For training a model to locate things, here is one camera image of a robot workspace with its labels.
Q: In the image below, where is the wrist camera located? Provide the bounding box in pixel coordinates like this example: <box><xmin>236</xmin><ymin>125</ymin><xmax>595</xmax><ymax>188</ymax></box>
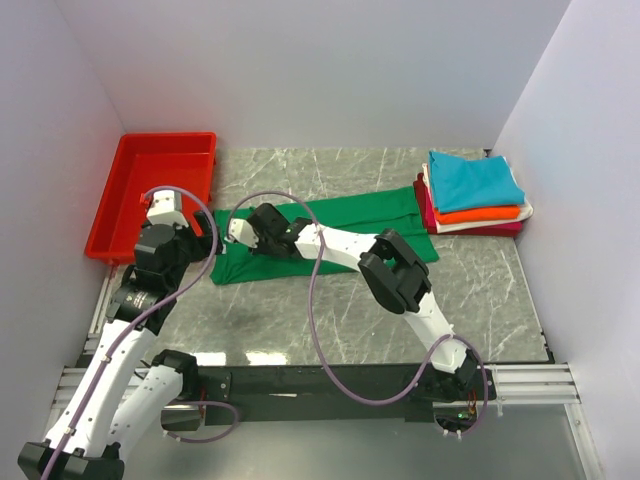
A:
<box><xmin>141</xmin><ymin>189</ymin><xmax>188</xmax><ymax>227</ymax></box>
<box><xmin>225</xmin><ymin>218</ymin><xmax>259</xmax><ymax>249</ymax></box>

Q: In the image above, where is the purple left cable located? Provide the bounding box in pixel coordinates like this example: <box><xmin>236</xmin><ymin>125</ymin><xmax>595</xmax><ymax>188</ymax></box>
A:
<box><xmin>37</xmin><ymin>185</ymin><xmax>241</xmax><ymax>480</ymax></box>

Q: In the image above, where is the purple cable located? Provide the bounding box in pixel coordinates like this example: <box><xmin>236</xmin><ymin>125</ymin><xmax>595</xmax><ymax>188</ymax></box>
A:
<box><xmin>225</xmin><ymin>191</ymin><xmax>490</xmax><ymax>437</ymax></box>
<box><xmin>37</xmin><ymin>185</ymin><xmax>241</xmax><ymax>480</ymax></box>

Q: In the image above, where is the red plastic bin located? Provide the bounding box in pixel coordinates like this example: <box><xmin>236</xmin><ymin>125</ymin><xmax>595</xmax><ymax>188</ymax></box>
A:
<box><xmin>84</xmin><ymin>131</ymin><xmax>218</xmax><ymax>265</ymax></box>

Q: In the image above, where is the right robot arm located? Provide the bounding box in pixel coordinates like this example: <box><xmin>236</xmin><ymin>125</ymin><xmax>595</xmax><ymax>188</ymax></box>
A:
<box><xmin>228</xmin><ymin>203</ymin><xmax>490</xmax><ymax>407</ymax></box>

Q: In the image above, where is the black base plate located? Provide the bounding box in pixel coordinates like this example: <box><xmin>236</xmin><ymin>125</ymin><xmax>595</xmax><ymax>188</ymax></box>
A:
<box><xmin>159</xmin><ymin>364</ymin><xmax>499</xmax><ymax>434</ymax></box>

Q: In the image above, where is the green t shirt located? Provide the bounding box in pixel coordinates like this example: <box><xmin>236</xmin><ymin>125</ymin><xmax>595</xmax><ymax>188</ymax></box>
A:
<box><xmin>210</xmin><ymin>186</ymin><xmax>439</xmax><ymax>286</ymax></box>

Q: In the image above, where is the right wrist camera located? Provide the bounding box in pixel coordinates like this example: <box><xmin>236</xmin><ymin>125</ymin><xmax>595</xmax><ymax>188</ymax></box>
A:
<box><xmin>225</xmin><ymin>218</ymin><xmax>259</xmax><ymax>249</ymax></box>

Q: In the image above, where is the teal folded shirt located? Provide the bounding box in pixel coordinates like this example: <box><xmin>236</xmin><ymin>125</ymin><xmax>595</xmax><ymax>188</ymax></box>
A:
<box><xmin>428</xmin><ymin>151</ymin><xmax>526</xmax><ymax>213</ymax></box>

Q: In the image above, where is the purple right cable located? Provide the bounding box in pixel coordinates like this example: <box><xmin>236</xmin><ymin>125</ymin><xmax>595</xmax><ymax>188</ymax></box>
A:
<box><xmin>225</xmin><ymin>191</ymin><xmax>490</xmax><ymax>437</ymax></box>

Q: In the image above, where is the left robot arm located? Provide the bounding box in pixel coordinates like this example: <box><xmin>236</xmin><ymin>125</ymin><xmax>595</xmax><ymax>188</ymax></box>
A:
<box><xmin>18</xmin><ymin>207</ymin><xmax>220</xmax><ymax>479</ymax></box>

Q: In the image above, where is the white folded shirt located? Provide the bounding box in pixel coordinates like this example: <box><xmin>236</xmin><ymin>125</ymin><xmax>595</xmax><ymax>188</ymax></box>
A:
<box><xmin>421</xmin><ymin>164</ymin><xmax>533</xmax><ymax>232</ymax></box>

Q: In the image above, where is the magenta folded shirt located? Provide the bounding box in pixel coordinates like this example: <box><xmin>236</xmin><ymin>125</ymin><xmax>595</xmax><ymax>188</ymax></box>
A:
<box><xmin>419</xmin><ymin>202</ymin><xmax>522</xmax><ymax>237</ymax></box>

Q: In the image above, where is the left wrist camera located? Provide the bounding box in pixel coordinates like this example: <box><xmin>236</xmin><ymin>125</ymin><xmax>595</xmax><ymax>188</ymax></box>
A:
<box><xmin>141</xmin><ymin>189</ymin><xmax>188</xmax><ymax>227</ymax></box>

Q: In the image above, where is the orange folded shirt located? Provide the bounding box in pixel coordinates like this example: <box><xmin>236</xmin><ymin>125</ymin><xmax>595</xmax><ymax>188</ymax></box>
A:
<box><xmin>434</xmin><ymin>205</ymin><xmax>520</xmax><ymax>225</ymax></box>

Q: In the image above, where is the aluminium rail frame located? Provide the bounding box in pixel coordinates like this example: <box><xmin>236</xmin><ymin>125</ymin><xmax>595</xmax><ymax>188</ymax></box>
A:
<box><xmin>45</xmin><ymin>266</ymin><xmax>605</xmax><ymax>479</ymax></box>

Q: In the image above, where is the dark red folded shirt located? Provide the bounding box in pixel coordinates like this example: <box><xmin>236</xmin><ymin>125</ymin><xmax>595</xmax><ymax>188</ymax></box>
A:
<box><xmin>412</xmin><ymin>172</ymin><xmax>521</xmax><ymax>237</ymax></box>

